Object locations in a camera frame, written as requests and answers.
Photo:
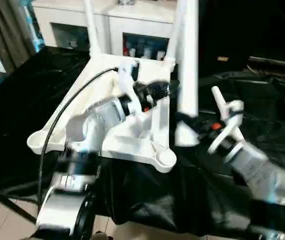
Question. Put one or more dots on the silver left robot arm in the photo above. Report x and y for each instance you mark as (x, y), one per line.
(82, 135)

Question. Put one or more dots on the teal plastic object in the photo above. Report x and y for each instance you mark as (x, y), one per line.
(32, 25)

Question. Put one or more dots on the small grey crumpled object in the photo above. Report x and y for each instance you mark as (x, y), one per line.
(126, 2)

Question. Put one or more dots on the black table mat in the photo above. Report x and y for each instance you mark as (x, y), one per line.
(12, 110)

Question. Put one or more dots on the white glass-door cabinet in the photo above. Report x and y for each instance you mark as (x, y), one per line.
(132, 20)

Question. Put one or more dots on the white plastic table top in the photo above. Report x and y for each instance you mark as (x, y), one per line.
(132, 140)

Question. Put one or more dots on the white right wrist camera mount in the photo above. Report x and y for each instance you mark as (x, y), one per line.
(227, 120)

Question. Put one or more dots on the small orange label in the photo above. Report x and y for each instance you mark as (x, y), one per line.
(223, 59)

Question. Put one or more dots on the black metal table frame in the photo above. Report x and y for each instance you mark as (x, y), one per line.
(17, 207)

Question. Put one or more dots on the grey curtain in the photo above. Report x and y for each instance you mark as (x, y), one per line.
(2, 35)

